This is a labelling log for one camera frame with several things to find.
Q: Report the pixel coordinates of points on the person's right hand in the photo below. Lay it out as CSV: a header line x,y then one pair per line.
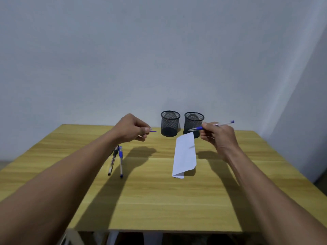
x,y
224,140

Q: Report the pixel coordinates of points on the person's left hand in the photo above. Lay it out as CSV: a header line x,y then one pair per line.
x,y
127,128

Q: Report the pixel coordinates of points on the person's right thumb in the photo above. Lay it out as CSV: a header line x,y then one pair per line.
x,y
207,132

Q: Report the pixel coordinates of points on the person's left thumb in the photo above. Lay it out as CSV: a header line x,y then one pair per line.
x,y
144,130

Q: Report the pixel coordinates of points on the person's right forearm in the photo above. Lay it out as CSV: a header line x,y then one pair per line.
x,y
270,201

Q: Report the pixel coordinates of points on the person's left forearm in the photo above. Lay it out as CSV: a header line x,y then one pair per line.
x,y
58,186

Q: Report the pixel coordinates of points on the black mesh pen holder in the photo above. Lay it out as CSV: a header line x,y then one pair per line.
x,y
170,124
193,121

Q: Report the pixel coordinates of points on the white folded paper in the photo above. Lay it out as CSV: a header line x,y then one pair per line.
x,y
184,155

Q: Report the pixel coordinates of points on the clear blue capped pen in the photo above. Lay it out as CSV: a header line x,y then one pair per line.
x,y
120,160

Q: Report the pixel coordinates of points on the clear black capped pen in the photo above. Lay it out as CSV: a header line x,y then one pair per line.
x,y
112,161

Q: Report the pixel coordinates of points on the white table leg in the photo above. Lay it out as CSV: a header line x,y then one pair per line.
x,y
74,237
113,238

